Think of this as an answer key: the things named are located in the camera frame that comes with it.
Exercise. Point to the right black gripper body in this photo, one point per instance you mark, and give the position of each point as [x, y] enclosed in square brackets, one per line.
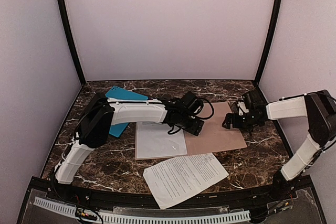
[234, 120]

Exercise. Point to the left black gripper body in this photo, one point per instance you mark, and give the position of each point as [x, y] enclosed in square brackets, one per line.
[194, 126]

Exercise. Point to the tan brown folder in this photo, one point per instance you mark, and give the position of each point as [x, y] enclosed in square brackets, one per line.
[213, 137]

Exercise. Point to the printed paper sheet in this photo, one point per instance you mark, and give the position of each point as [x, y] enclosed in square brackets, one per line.
[153, 141]
[178, 179]

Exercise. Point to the teal folder with black inside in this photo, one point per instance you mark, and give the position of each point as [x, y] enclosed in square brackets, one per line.
[122, 94]

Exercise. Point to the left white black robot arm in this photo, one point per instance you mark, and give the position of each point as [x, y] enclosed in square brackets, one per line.
[102, 113]

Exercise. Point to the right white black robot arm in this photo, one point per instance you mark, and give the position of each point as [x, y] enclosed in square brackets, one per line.
[310, 117]

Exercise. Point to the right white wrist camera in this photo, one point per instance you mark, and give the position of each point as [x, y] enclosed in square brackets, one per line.
[241, 107]

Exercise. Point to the black front rail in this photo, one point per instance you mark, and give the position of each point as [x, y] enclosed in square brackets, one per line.
[262, 201]

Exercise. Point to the right black frame post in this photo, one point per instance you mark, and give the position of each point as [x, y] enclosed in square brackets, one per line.
[268, 42]

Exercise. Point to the black frame post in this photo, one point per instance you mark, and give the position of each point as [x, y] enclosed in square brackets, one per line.
[268, 42]
[70, 41]

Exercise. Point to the white slotted cable duct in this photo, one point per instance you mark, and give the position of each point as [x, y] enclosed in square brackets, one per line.
[132, 215]

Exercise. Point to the left black frame post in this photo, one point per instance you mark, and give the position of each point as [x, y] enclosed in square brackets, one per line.
[70, 41]

